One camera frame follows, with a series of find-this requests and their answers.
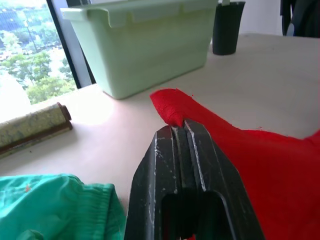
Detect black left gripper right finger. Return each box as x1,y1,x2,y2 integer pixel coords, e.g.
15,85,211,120
181,119,266,240

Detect dark tapered cup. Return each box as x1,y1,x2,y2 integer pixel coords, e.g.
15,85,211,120
211,0,247,56

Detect dark window frame post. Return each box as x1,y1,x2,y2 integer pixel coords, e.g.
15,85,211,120
46,0,97,90

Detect pale green plastic bin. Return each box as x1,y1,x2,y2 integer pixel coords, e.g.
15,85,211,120
60,0,219,100

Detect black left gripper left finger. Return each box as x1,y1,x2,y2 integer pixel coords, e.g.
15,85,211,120
124,124,186,240

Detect dark chair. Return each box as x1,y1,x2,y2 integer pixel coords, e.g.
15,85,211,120
279,0,320,39

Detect red t-shirt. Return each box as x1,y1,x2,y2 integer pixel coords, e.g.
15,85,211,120
149,87,320,240

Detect green shorts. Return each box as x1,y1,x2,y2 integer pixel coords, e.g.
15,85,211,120
0,174,127,240

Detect rolled mat with brown ends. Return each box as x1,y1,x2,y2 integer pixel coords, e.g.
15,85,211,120
0,101,74,160

